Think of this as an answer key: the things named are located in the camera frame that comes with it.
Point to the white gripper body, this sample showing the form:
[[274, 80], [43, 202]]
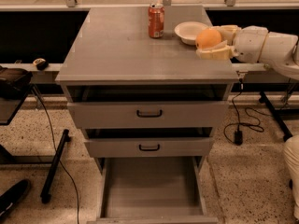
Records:
[[249, 44]]

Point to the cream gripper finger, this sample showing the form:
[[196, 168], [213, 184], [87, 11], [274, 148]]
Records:
[[228, 32], [221, 51]]

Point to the orange fruit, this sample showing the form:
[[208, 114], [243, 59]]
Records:
[[208, 38]]

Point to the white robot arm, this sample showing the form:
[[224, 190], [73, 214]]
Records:
[[280, 52]]

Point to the grey drawer cabinet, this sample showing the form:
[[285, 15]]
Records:
[[113, 59]]

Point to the grey top drawer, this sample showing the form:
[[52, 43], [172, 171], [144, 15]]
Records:
[[115, 115]]

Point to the grey drawer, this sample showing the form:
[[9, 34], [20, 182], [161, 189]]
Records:
[[148, 147], [115, 115], [158, 190]]

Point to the grey middle drawer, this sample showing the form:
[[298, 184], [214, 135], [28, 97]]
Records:
[[148, 147]]

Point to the grey bottom drawer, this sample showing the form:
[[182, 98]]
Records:
[[158, 190]]

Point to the white bowl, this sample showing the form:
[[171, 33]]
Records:
[[189, 30]]

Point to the black stand leg right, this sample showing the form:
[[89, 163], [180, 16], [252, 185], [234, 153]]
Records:
[[283, 127]]

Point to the orange soda can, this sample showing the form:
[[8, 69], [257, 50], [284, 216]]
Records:
[[156, 20]]

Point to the person beige trouser leg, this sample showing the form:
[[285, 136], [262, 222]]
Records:
[[291, 157]]

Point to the yellow black tape measure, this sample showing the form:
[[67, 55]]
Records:
[[40, 64]]

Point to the black bag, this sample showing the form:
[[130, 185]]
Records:
[[14, 82]]

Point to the black table leg left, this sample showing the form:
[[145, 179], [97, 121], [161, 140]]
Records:
[[45, 193]]

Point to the black shoe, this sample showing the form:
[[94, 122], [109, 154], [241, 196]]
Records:
[[13, 196]]

